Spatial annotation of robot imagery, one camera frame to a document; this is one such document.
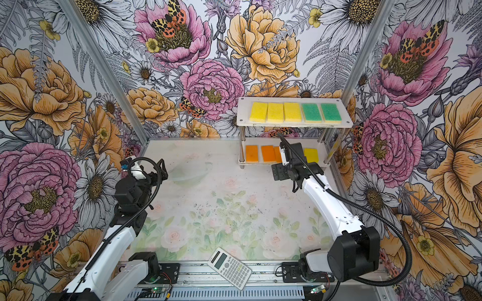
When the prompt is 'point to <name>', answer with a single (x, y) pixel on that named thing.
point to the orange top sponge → (278, 154)
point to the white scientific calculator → (230, 268)
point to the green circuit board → (155, 290)
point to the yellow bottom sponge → (292, 112)
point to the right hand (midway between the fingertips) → (285, 172)
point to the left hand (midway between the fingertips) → (156, 167)
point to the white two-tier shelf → (312, 123)
